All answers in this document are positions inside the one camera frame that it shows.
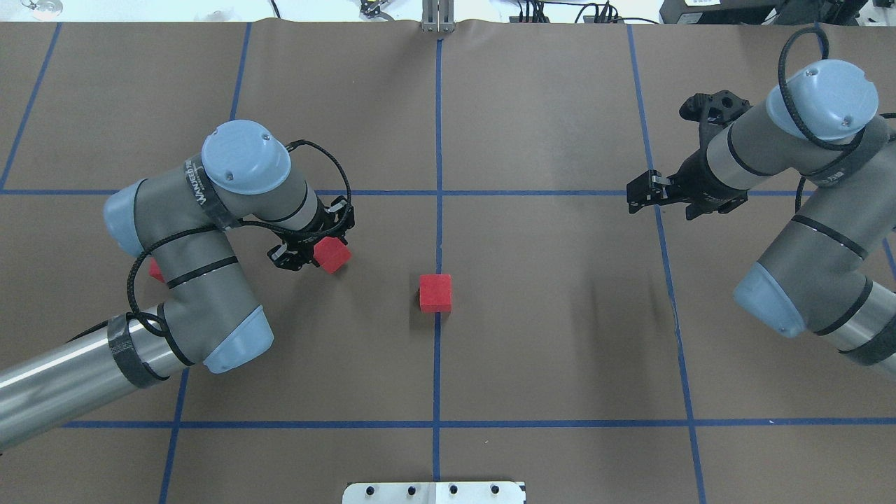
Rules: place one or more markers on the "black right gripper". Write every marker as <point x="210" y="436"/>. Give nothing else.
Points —
<point x="692" y="176"/>

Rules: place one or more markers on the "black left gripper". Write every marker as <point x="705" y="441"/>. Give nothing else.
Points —
<point x="306" y="241"/>

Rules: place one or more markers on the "red block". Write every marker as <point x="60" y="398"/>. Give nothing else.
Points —
<point x="154" y="271"/>
<point x="435" y="293"/>
<point x="331" y="254"/>

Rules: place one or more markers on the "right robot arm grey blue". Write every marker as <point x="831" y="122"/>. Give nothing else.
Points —
<point x="822" y="120"/>

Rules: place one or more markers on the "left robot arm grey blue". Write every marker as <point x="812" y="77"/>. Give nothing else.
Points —
<point x="188" y="298"/>

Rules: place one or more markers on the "white pedestal base plate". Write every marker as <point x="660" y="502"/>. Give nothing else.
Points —
<point x="436" y="492"/>

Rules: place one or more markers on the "aluminium frame post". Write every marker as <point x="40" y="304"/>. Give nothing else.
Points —
<point x="437" y="16"/>

